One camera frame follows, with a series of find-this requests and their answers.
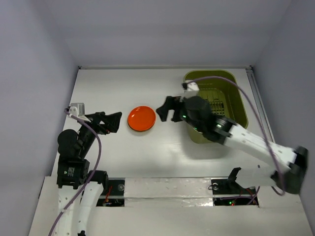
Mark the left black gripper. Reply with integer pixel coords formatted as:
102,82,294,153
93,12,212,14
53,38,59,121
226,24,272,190
78,110,122,155

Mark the orange red plate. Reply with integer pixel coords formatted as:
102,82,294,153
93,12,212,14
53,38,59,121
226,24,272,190
127,106,156,123

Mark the black teal plate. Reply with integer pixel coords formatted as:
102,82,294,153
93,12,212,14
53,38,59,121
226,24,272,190
128,122,155,132

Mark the beige patterned plate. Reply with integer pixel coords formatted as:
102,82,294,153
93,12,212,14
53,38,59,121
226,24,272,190
130,129,152,135

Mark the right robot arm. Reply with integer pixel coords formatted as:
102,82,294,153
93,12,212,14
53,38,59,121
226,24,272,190
156,96,308,195

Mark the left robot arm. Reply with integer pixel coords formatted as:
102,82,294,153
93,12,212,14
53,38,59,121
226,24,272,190
48,106,122,236

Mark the olive green dish rack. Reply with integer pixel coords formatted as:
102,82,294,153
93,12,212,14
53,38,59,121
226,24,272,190
183,70,249,144

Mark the foil covered base bar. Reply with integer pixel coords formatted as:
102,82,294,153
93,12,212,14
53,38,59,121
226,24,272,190
124,177,214,208

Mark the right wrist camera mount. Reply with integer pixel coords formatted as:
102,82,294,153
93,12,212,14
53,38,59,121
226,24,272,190
182,81,199,98

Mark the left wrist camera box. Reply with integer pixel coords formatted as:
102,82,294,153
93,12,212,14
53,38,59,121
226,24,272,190
65,103,85,118

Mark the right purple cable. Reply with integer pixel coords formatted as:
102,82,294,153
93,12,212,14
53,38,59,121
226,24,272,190
182,76,286,206

